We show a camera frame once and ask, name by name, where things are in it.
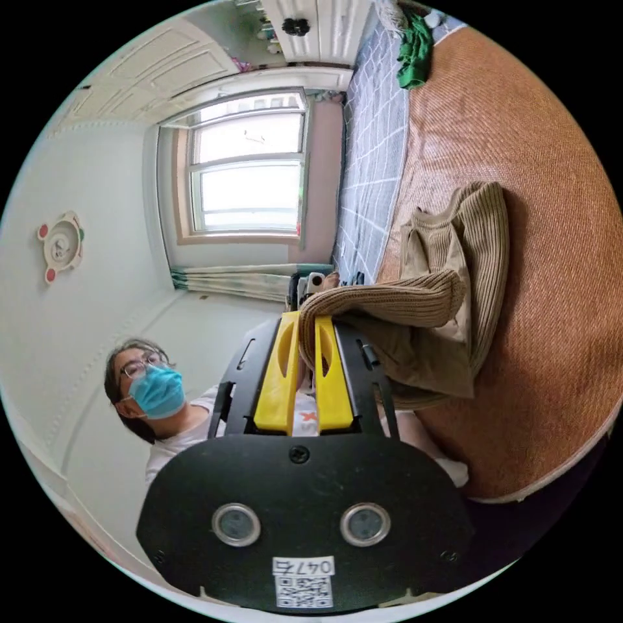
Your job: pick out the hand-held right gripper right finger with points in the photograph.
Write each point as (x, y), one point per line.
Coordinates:
(336, 399)

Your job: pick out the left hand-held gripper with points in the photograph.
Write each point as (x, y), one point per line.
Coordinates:
(296, 294)

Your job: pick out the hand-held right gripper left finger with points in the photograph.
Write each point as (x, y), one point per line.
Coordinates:
(278, 389)

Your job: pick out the khaki ribbed long sleeve sweater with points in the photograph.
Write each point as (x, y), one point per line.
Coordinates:
(482, 253)

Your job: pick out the person's left hand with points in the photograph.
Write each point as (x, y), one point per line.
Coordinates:
(332, 281)

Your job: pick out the pale green curtain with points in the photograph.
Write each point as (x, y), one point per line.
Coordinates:
(233, 281)

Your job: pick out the person's body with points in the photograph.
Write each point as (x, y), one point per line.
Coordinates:
(158, 392)

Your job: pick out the window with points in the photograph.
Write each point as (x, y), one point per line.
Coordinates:
(246, 170)

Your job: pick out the bed with woven mat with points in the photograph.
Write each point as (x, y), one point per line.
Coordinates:
(545, 292)

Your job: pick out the bear-shaped ceiling lamp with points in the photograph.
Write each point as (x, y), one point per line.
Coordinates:
(61, 246)

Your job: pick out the white panelled wardrobe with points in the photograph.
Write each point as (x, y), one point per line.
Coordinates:
(146, 78)

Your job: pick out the white cupboard with black knob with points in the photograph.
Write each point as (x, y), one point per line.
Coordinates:
(321, 29)

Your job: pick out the green garment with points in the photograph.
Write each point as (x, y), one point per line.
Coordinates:
(414, 53)

